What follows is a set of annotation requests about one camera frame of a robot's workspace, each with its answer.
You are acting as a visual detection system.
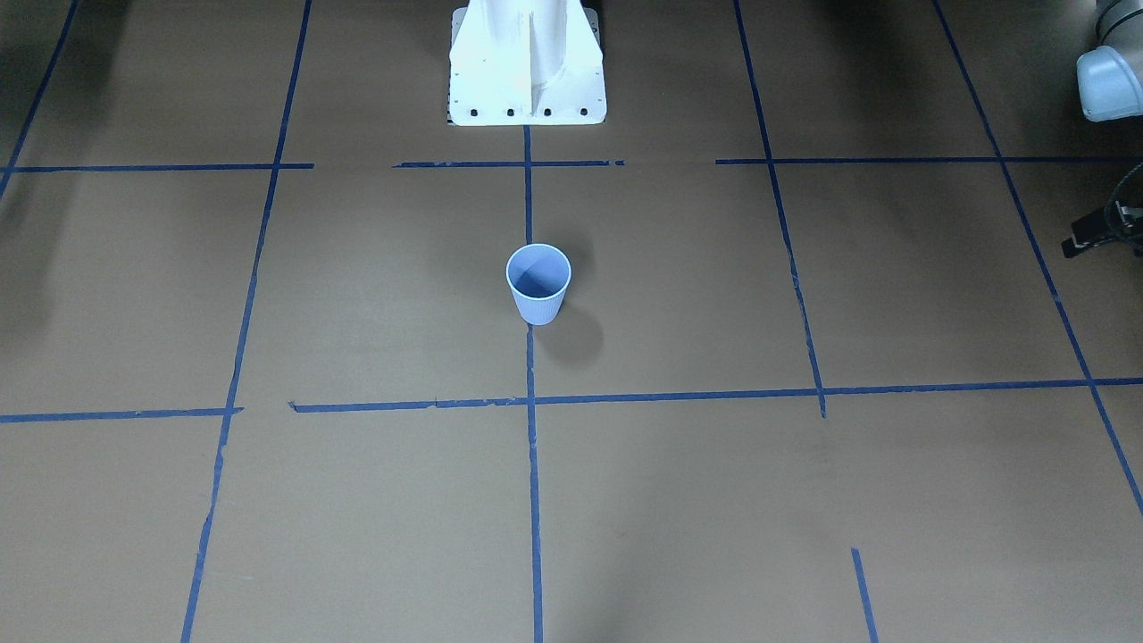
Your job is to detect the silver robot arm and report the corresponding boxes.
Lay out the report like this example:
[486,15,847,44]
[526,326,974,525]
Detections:
[1061,1,1142,259]

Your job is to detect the blue ribbed paper cup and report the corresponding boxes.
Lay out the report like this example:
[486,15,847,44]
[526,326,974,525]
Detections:
[504,243,572,325]

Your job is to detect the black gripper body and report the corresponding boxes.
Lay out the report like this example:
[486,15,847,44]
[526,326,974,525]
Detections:
[1061,201,1142,259]

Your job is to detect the white camera pole base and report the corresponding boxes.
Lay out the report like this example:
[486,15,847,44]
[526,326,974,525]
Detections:
[446,1,608,127]

